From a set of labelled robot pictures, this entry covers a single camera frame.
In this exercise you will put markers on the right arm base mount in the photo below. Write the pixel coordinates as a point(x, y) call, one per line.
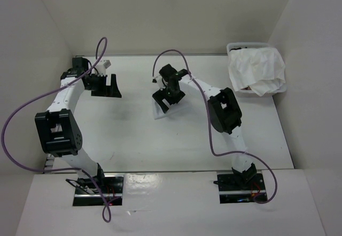
point(231, 192)

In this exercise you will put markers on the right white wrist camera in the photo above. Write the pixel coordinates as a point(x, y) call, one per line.
point(158, 80)

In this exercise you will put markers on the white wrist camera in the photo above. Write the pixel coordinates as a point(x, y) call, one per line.
point(158, 80)
point(102, 66)

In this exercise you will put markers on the aluminium table edge rail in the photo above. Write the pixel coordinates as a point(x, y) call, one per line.
point(49, 163)

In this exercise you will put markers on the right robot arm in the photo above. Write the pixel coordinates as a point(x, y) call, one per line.
point(222, 109)

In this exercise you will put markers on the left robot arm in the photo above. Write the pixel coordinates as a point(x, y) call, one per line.
point(88, 168)

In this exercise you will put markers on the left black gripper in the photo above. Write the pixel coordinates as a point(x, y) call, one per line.
point(106, 91)

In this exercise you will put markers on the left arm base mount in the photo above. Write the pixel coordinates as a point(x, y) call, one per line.
point(86, 194)

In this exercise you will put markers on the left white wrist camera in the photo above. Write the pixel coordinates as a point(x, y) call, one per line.
point(102, 66)

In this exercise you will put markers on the white pleated skirt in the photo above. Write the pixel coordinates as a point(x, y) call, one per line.
point(256, 67)

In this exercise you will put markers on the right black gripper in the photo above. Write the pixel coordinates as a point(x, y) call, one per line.
point(160, 95)

